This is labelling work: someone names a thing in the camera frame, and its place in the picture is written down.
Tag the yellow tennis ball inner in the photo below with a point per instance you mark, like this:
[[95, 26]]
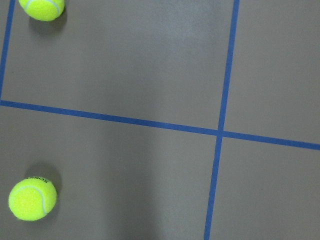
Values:
[[43, 10]]

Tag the yellow tennis ball near edge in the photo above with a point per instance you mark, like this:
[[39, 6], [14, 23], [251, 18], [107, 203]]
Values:
[[32, 198]]

